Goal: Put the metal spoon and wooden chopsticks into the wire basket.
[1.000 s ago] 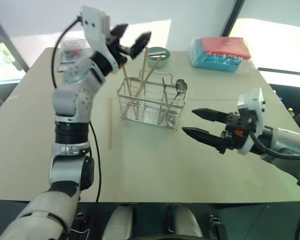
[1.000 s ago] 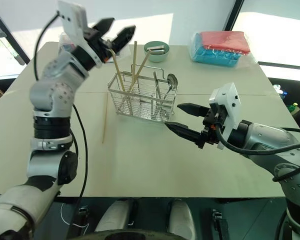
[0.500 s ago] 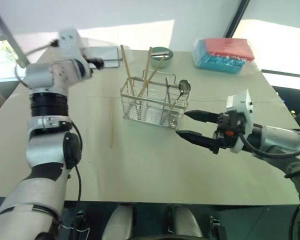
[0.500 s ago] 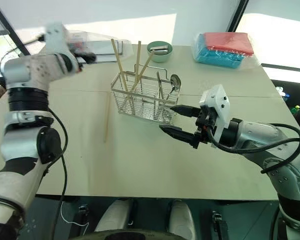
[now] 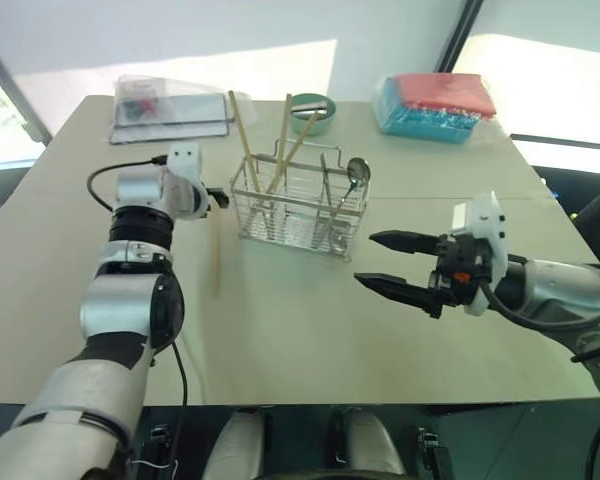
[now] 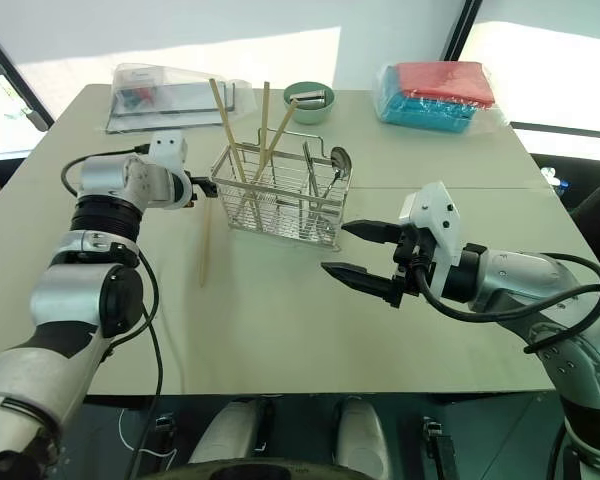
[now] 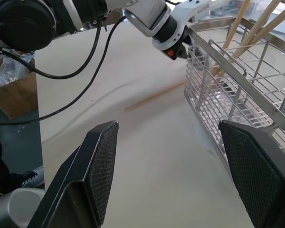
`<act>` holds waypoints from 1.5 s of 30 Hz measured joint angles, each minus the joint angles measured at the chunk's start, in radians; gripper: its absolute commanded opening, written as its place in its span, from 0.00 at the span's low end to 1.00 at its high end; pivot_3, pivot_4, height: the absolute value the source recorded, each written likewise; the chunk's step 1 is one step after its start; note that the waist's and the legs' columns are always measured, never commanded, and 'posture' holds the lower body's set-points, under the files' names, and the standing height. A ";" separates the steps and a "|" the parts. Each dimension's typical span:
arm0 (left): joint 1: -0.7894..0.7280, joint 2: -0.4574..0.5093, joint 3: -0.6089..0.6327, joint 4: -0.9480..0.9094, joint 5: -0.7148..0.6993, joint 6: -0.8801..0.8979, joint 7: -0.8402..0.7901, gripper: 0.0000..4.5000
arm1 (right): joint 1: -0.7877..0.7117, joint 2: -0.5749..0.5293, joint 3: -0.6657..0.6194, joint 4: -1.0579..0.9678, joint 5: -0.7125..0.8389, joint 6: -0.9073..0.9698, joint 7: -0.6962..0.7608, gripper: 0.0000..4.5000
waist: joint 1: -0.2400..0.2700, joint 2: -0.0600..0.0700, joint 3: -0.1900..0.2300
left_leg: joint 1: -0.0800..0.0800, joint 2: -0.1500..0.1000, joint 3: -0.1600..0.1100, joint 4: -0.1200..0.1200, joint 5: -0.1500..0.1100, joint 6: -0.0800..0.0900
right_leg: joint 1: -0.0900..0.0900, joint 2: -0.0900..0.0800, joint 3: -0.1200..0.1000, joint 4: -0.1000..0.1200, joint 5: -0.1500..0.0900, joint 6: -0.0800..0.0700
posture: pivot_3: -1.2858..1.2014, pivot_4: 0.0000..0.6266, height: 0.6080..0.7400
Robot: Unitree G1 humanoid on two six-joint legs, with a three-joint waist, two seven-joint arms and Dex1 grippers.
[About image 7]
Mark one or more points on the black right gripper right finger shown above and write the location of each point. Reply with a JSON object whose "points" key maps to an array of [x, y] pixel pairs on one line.
{"points": [[251, 171]]}

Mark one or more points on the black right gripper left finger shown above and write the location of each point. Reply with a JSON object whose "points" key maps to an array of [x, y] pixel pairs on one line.
{"points": [[98, 171]]}

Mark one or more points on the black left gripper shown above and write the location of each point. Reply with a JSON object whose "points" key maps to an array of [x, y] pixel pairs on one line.
{"points": [[177, 52]]}

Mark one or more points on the wooden chopstick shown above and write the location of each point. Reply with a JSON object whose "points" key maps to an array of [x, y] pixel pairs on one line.
{"points": [[259, 22], [156, 94], [237, 21], [270, 26]]}

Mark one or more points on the white sneaker with black laces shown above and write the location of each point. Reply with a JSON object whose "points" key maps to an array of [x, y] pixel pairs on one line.
{"points": [[32, 177]]}

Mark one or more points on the person's dark trouser leg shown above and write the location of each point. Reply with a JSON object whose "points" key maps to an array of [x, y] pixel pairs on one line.
{"points": [[0, 166]]}

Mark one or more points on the brown cardboard box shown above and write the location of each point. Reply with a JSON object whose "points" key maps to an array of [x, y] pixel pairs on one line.
{"points": [[16, 95]]}

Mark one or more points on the clear plastic bag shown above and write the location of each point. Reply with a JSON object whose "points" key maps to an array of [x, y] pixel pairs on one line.
{"points": [[12, 69]]}

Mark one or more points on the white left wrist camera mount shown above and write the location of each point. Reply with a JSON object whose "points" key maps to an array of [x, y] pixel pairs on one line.
{"points": [[180, 14]]}

